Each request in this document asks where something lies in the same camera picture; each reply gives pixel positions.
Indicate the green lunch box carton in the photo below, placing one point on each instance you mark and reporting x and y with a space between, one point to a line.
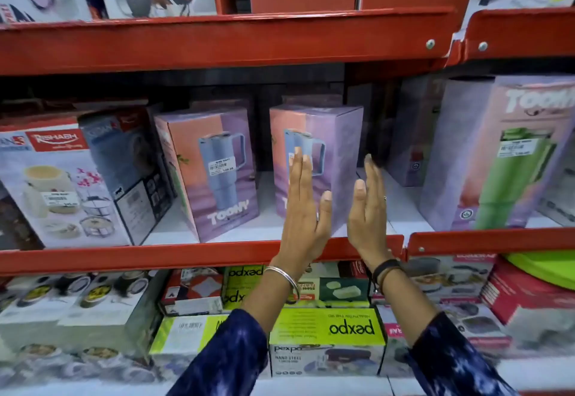
328 341

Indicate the person's right forearm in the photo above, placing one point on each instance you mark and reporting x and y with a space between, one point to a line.
431 337

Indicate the person's left forearm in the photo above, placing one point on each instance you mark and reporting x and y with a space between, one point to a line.
251 333

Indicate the red and white box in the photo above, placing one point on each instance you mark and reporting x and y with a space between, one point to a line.
534 306

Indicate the box with cookware print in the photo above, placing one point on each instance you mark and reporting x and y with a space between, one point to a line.
449 276

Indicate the green plastic lid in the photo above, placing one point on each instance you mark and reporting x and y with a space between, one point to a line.
546 267

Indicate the purple box with green tumbler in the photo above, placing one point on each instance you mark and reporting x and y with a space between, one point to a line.
494 162

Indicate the purple box with blue tumbler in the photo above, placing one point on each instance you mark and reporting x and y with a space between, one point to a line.
341 148
211 184

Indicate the grey-blue appliance box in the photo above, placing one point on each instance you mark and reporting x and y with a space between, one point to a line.
130 166

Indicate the red shelf beam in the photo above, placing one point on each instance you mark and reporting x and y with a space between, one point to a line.
489 239
224 40
521 31
157 254

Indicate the small green carton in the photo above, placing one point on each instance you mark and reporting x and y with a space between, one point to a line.
242 285

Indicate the pink box with pots print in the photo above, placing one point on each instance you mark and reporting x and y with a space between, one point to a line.
471 324

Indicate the person's left thumb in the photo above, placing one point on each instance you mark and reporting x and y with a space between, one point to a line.
326 211

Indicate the green and white carton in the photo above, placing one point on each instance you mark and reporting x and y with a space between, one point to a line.
188 337

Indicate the box with green containers print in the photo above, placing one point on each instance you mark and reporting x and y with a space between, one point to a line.
337 290

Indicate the white box with dishes print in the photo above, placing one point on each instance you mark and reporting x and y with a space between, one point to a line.
67 364

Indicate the white lunch container box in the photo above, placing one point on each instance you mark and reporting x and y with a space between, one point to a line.
54 184

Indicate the silver bangle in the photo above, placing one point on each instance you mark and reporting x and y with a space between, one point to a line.
287 277

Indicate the plain purple tumbler box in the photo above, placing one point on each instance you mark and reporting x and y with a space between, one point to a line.
411 139

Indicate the white box with bowls print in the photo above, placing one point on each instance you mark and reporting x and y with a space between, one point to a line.
76 315

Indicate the black wristband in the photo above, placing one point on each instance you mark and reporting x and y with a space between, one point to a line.
386 268

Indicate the person's right thumb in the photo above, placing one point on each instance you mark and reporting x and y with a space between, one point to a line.
359 198

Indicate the person's left hand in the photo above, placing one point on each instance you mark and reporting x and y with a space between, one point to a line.
303 225

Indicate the person's right hand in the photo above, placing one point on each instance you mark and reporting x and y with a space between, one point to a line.
370 229

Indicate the red and white carton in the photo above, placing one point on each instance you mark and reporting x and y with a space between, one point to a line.
193 292

